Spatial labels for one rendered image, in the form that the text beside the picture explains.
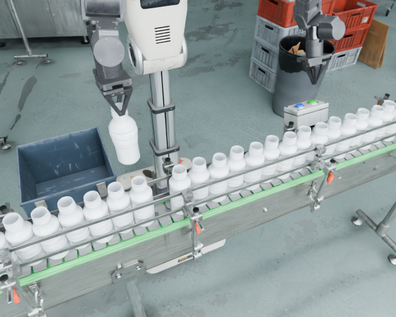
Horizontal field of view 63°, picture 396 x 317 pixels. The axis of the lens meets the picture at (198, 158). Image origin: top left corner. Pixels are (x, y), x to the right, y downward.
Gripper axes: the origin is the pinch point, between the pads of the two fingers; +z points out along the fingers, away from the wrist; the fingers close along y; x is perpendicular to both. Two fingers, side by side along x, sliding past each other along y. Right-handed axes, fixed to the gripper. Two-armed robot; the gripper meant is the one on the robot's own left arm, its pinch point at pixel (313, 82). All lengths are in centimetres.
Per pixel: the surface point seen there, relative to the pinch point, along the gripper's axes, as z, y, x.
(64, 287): 35, -97, -14
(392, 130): 19.8, 21.5, -16.2
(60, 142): 11, -90, 43
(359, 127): 13.5, 3.7, -17.7
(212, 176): 14, -51, -17
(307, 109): 7.9, -5.8, -3.5
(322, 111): 10.2, 1.0, -3.6
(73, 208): 10, -88, -18
